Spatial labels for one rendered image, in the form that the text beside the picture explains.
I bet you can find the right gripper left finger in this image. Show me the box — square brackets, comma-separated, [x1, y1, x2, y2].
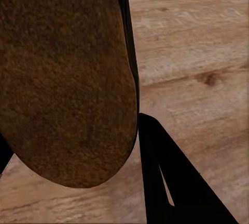
[0, 134, 13, 175]

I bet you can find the sandal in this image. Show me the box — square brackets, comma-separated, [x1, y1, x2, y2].
[0, 0, 140, 189]

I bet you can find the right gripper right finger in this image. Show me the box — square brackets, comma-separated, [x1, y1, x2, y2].
[139, 113, 238, 224]

